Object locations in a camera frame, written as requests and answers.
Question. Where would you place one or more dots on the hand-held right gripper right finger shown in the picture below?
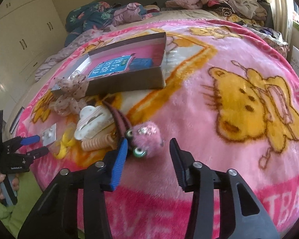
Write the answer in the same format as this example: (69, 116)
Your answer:
(177, 159)

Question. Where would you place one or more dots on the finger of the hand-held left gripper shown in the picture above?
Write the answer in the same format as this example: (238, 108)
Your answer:
(32, 138)
(39, 151)

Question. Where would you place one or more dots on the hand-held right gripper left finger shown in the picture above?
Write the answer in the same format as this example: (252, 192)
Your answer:
(118, 164)

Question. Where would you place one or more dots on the pink fuzzy hair clip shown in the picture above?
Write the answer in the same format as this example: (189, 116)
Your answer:
(149, 139)

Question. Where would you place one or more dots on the dark red headband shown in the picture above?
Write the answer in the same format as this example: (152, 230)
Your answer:
(119, 119)

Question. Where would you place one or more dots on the white cloud hair claw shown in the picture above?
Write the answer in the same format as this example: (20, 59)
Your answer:
(89, 123)

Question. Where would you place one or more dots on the shallow cardboard box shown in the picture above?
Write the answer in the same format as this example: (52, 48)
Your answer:
(129, 79)

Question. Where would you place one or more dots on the person's left forearm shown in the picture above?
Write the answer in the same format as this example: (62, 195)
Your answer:
(22, 204)

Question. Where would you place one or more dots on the small white earring card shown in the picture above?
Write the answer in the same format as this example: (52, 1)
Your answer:
(49, 134)

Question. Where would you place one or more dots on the dark flat panel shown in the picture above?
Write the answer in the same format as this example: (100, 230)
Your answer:
(17, 119)

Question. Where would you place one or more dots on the lace dotted scrunchie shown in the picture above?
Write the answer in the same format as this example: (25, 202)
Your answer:
(74, 87)

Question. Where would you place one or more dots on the lilac quilt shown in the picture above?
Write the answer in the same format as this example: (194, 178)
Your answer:
(64, 52)

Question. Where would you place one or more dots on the blue printed card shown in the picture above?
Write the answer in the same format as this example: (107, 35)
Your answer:
(107, 67)

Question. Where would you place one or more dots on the small blue box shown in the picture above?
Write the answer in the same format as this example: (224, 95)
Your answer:
(140, 63)

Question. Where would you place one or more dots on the pink bear printed blanket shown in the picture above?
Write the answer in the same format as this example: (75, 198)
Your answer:
(214, 54)

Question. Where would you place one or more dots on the cream wardrobe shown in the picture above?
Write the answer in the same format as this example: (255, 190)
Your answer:
(22, 17)

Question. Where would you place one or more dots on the dark floral quilt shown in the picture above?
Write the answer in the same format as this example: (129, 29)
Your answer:
(94, 15)

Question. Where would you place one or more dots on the beige bed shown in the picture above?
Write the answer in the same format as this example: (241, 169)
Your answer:
(184, 13)

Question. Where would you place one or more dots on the lilac padded jacket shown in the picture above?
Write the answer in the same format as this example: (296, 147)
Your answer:
(129, 12)

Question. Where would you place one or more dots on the pink fuzzy garment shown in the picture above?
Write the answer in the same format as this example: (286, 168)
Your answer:
(182, 2)

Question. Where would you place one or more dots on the pile of clothes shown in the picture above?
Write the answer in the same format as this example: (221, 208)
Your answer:
(239, 2)

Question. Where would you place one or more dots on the cream curtain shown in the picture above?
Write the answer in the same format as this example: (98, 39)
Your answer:
(279, 2)

